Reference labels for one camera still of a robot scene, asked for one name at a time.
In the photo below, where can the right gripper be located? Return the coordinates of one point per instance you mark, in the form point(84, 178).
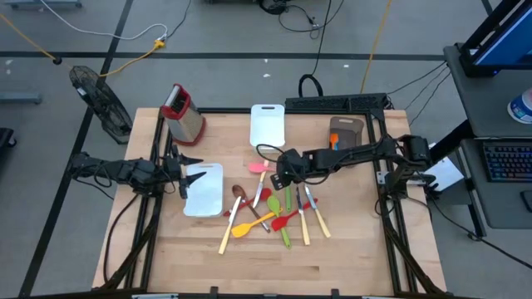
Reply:
point(296, 164)

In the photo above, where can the white and blue tub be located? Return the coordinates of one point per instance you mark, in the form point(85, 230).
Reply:
point(521, 108)

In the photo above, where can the pink silicone spatula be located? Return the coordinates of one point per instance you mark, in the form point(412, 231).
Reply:
point(257, 168)

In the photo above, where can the grey furniture foot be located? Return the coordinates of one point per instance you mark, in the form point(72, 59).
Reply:
point(21, 98)
point(41, 4)

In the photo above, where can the yellow silicone spatula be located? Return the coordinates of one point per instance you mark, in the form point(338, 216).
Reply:
point(240, 230)

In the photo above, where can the brown wooden spoon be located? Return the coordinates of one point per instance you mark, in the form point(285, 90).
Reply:
point(238, 191)

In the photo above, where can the black aluminium table frame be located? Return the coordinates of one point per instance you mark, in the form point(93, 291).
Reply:
point(376, 114)

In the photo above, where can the small white plastic bin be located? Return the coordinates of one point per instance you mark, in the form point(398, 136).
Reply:
point(267, 128)

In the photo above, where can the black backlit keyboard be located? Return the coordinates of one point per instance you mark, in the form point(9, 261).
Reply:
point(507, 162)

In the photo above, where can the red silicone spatula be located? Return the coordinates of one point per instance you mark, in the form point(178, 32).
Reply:
point(278, 224)

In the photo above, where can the orange silicone spatula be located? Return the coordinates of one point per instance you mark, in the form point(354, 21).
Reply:
point(333, 139)

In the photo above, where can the black computer monitor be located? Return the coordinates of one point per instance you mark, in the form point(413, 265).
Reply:
point(507, 41)

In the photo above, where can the grey translucent plastic bin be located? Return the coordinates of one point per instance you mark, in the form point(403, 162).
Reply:
point(347, 126)

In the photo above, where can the small green silicone spatula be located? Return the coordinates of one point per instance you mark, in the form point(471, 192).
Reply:
point(288, 199)

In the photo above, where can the black perforated power strip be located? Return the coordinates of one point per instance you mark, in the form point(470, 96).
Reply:
point(332, 102)

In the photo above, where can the large white plastic bin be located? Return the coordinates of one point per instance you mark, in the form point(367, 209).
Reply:
point(205, 195)

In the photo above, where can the red and steel container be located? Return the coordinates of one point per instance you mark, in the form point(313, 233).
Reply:
point(185, 124)

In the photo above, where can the grey computer desk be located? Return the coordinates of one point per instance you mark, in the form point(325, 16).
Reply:
point(478, 104)

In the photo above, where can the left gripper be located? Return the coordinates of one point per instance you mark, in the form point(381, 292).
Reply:
point(172, 168)

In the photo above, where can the black chair caster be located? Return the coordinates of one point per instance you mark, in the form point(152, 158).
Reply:
point(5, 139)

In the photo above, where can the black floor fan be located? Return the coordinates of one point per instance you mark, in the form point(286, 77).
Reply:
point(99, 99)

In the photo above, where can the long green silicone spoon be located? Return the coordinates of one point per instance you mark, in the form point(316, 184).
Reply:
point(273, 204)

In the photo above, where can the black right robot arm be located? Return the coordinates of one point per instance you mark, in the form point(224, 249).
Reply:
point(353, 155)

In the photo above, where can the red silicone spoon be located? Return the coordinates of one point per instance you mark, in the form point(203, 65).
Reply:
point(265, 193)

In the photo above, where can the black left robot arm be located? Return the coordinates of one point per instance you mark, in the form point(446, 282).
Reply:
point(124, 170)

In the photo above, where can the black table edge bracket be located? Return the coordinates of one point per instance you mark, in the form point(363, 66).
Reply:
point(213, 292)
point(335, 294)

